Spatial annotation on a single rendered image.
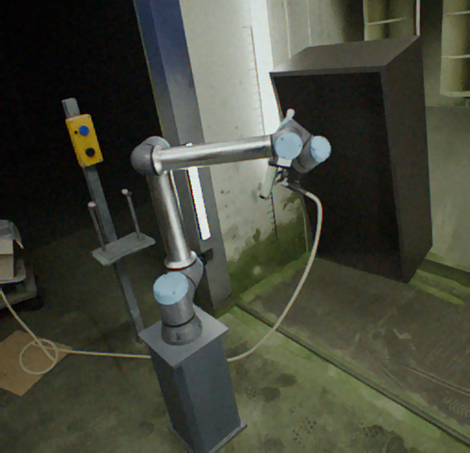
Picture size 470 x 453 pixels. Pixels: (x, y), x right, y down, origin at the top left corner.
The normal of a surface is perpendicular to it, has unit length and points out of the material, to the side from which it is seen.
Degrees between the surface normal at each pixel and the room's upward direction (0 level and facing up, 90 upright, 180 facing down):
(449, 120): 57
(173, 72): 90
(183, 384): 90
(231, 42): 90
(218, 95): 90
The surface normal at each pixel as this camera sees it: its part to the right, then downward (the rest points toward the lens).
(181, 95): 0.64, 0.23
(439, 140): -0.71, -0.18
